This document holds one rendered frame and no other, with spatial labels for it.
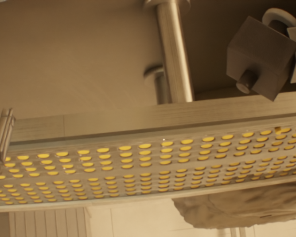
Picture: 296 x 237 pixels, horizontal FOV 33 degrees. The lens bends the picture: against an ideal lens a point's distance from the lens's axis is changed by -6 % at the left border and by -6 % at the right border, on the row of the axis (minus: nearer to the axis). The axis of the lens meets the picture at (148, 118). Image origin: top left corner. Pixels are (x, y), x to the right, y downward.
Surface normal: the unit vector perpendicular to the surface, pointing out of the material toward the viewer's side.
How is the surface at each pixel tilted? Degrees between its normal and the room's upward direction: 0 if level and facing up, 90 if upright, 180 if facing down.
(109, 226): 90
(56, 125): 90
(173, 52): 90
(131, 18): 0
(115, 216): 90
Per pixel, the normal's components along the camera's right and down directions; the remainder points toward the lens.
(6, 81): 0.11, 0.91
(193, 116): 0.00, -0.40
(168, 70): -0.71, -0.21
